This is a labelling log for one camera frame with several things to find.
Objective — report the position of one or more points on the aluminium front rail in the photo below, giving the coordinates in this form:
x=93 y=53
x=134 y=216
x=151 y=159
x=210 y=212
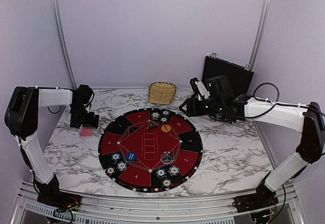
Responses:
x=216 y=208

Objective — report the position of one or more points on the woven bamboo tray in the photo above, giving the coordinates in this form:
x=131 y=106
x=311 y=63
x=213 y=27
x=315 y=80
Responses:
x=162 y=93

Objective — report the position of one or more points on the orange big blind button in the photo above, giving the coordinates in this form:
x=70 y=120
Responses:
x=166 y=128

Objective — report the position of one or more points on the round red black poker mat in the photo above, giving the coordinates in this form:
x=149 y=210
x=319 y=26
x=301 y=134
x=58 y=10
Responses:
x=128 y=133

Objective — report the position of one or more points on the left aluminium frame post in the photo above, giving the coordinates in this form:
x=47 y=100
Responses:
x=63 y=44

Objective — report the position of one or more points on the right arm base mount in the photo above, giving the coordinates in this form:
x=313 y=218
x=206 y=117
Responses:
x=255 y=203

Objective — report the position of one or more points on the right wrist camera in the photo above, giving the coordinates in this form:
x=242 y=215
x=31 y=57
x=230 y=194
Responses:
x=199 y=89

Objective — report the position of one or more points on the red playing card deck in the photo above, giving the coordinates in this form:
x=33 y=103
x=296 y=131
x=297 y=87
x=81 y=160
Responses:
x=86 y=132

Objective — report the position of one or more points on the right aluminium frame post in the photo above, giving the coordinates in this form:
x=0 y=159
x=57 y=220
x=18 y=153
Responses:
x=259 y=35

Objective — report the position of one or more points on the red black chip stack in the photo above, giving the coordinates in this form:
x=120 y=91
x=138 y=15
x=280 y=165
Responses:
x=110 y=171
x=164 y=120
x=166 y=183

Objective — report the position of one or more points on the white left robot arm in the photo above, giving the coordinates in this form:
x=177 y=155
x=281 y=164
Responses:
x=22 y=119

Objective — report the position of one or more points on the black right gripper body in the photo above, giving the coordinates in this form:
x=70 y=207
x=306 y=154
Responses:
x=215 y=107

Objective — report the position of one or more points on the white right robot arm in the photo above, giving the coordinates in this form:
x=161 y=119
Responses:
x=305 y=122

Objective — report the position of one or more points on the aluminium frame post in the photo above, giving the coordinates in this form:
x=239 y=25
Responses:
x=259 y=35
x=63 y=44

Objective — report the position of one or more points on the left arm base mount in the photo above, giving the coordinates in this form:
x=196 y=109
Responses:
x=64 y=203

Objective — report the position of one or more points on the clear round dealer button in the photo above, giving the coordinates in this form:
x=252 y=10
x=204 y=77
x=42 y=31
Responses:
x=167 y=157

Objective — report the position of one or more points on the blue small blind button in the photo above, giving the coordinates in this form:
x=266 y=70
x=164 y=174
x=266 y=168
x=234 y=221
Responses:
x=131 y=156

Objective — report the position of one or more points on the black poker chip case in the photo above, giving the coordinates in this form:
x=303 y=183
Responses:
x=239 y=78

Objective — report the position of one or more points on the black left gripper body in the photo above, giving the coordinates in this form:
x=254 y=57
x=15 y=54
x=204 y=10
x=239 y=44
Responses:
x=79 y=117

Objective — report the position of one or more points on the black triangular all-in marker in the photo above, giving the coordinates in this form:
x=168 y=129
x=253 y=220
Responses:
x=152 y=125

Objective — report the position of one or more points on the green blue chip stack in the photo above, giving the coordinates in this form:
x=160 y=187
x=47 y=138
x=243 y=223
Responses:
x=165 y=113
x=116 y=157
x=161 y=173

